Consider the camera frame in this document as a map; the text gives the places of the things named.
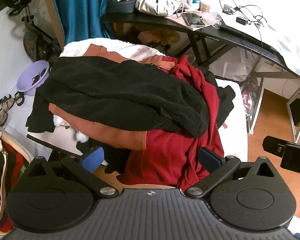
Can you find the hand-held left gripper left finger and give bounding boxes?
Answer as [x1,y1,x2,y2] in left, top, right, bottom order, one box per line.
[27,147,118,197]

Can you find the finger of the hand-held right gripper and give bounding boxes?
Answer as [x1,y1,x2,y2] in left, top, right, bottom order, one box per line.
[262,136,288,159]

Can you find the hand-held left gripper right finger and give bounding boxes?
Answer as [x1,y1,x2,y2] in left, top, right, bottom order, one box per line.
[184,147,275,198]

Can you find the black fleece garment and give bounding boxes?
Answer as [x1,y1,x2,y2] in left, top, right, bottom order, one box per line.
[25,56,210,138]

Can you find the pile of clothes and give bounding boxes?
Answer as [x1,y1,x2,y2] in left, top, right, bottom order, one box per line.
[0,125,30,234]

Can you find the rust orange garment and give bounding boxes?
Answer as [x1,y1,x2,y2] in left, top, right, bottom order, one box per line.
[49,44,175,151]

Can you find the white fuzzy cloth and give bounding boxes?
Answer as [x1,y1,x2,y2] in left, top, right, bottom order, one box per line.
[53,115,88,143]

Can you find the red garment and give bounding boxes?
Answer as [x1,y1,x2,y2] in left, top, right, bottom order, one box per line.
[122,55,224,192]

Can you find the pink plastic bag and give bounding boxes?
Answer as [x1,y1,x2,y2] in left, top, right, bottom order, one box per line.
[240,77,262,120]

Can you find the dark garment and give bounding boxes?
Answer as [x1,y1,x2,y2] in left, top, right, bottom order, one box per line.
[207,70,237,130]

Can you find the black and white slipper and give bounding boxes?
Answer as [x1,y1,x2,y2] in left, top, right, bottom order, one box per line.
[14,91,25,107]

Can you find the purple plastic basin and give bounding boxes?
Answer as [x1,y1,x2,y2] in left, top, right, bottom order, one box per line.
[17,60,50,97]

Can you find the white fluffy blanket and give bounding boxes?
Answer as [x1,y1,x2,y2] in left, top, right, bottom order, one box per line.
[59,37,167,63]

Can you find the black electric scooter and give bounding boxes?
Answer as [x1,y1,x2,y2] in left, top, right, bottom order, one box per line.
[7,0,64,63]

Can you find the cardboard box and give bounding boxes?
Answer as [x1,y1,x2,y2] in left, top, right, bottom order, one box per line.
[137,29,178,48]

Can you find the clear plastic bag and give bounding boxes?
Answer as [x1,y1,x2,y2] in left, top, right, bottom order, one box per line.
[202,12,223,28]

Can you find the tablet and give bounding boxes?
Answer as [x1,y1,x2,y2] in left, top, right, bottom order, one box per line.
[181,12,206,27]

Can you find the wooden panel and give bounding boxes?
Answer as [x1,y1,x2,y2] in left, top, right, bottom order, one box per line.
[41,0,65,52]

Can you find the teal curtain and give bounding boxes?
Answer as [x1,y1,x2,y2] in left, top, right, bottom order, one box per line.
[50,0,115,46]

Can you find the black desk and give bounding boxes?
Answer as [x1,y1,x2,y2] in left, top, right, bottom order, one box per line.
[101,12,300,85]

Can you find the dark blue basket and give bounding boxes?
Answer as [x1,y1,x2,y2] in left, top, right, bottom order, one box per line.
[106,0,137,14]

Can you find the white handbag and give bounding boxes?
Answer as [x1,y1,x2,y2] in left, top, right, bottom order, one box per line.
[135,0,182,17]

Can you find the white metal frame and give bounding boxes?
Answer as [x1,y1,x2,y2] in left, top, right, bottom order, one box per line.
[249,71,300,143]

